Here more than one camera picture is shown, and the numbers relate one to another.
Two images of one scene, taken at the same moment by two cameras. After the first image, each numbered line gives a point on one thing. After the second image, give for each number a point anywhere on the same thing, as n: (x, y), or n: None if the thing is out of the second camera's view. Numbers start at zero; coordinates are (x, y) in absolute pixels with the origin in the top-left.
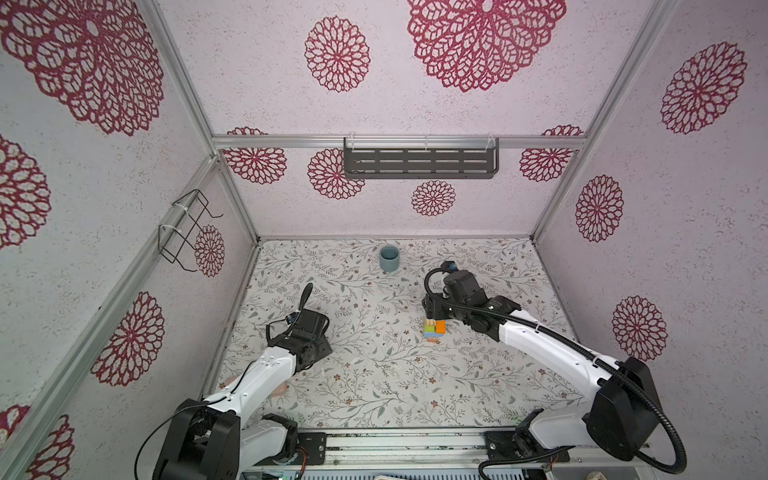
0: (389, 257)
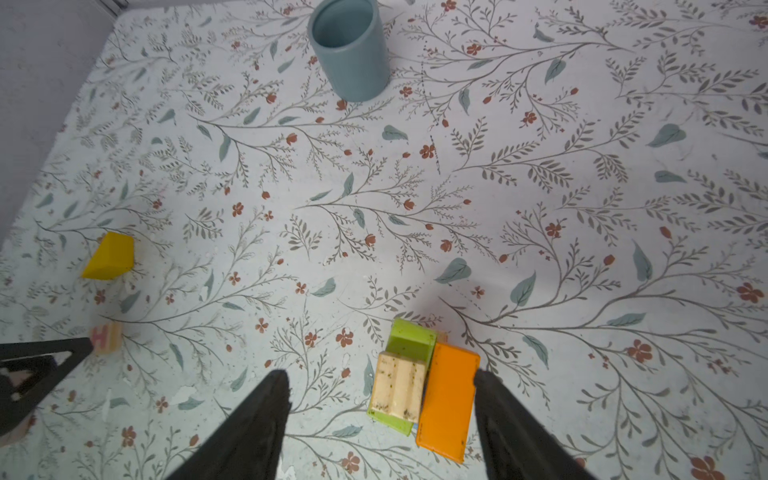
0: (351, 40)
